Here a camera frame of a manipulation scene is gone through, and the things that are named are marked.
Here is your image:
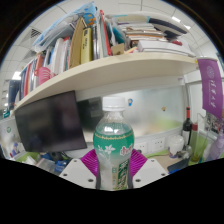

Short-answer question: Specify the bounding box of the small blue box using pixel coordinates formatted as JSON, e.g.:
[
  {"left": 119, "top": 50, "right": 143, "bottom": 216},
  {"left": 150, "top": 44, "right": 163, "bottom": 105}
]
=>
[{"left": 54, "top": 159, "right": 69, "bottom": 174}]

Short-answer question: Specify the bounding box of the dark wine bottle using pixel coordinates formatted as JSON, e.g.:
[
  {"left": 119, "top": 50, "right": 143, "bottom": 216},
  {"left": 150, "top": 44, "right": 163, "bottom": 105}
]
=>
[{"left": 182, "top": 106, "right": 194, "bottom": 146}]

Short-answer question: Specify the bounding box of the group photo poster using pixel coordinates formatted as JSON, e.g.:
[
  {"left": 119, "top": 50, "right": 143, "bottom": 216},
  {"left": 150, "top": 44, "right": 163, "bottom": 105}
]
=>
[{"left": 203, "top": 111, "right": 224, "bottom": 135}]

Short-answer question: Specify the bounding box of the white wall socket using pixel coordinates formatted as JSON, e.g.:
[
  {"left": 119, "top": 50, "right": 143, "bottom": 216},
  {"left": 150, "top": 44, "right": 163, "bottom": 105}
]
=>
[
  {"left": 134, "top": 141, "right": 149, "bottom": 155},
  {"left": 151, "top": 137, "right": 167, "bottom": 153}
]

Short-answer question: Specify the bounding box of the large black computer monitor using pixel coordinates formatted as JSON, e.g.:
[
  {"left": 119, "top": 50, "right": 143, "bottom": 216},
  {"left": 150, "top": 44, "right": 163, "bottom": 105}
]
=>
[{"left": 13, "top": 90, "right": 88, "bottom": 154}]

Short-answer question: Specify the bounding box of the dark blue flat pad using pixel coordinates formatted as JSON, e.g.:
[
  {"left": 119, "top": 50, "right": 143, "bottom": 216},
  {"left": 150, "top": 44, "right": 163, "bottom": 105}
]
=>
[{"left": 166, "top": 157, "right": 192, "bottom": 175}]

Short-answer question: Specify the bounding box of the green-labelled clear drink bottle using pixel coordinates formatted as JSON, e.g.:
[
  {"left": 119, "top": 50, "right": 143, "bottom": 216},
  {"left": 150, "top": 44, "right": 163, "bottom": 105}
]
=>
[{"left": 92, "top": 95, "right": 135, "bottom": 192}]

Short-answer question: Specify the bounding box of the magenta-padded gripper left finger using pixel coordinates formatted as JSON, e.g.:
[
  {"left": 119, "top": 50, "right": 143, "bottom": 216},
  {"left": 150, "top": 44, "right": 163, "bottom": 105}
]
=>
[{"left": 59, "top": 148, "right": 100, "bottom": 190}]

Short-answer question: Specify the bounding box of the purple hanging pennant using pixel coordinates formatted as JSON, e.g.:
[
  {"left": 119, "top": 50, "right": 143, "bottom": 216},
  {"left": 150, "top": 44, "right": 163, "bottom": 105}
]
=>
[{"left": 197, "top": 58, "right": 224, "bottom": 120}]

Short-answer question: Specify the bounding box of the clear plastic box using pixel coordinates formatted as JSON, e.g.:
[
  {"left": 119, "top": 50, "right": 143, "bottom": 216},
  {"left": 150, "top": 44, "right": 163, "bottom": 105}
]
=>
[{"left": 35, "top": 157, "right": 56, "bottom": 173}]

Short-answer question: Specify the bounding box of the small white jar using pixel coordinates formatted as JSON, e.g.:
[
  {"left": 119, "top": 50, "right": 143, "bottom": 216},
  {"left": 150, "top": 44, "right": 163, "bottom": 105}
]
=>
[{"left": 168, "top": 134, "right": 185, "bottom": 159}]

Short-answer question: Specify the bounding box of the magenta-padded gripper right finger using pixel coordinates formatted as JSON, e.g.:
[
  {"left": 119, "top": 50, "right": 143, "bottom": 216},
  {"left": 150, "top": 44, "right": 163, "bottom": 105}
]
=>
[{"left": 127, "top": 148, "right": 168, "bottom": 190}]

